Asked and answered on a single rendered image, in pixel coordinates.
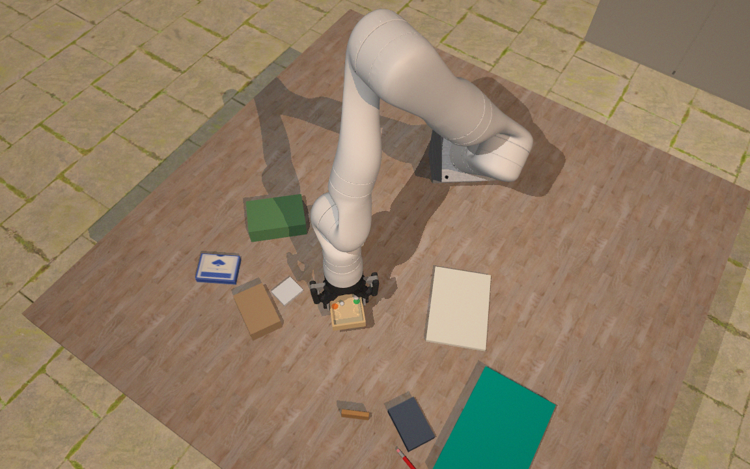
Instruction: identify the small white square box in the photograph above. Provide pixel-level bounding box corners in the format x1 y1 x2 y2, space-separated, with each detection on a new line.
271 277 304 306

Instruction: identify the green box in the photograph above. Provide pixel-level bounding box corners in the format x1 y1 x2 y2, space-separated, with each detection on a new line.
244 194 309 243

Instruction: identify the cream flat box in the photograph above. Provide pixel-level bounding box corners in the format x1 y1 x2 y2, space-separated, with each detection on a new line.
425 266 492 352

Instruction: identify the teal flat box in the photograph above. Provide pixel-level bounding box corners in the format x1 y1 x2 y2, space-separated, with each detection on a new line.
432 366 557 469

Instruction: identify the brown wooden table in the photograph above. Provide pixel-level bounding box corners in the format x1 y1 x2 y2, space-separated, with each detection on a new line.
22 9 750 469

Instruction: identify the taupe cabinet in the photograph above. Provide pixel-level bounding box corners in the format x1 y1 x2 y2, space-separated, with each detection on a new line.
583 0 750 117

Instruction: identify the dark grey flat box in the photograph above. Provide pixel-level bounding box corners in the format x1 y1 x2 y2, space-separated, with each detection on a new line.
387 396 436 452

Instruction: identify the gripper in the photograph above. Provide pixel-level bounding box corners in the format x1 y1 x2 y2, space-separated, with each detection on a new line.
309 272 382 307

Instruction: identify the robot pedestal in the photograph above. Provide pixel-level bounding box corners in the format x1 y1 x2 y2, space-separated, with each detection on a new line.
428 134 499 184

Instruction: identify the blue and white box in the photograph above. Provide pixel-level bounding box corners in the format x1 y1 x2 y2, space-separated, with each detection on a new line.
195 251 242 285

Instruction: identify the covered wooden puzzle box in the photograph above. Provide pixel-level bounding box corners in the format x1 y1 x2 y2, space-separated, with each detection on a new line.
329 294 367 331

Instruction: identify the small brown cardboard box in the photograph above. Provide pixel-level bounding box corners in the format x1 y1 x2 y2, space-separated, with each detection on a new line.
232 283 283 340

